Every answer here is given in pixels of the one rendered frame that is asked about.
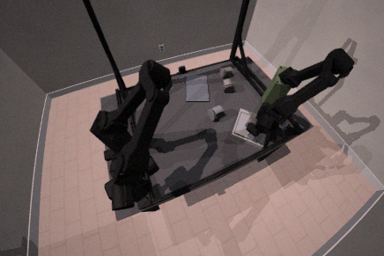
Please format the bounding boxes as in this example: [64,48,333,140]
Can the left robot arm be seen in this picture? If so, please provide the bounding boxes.
[255,48,355,134]

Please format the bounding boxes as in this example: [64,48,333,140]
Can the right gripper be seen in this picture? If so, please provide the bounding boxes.
[104,156,159,200]

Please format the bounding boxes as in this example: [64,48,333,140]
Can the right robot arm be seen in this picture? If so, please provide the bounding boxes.
[96,60,173,210]

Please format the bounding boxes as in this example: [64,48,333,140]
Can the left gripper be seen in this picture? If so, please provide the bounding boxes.
[246,102,270,136]

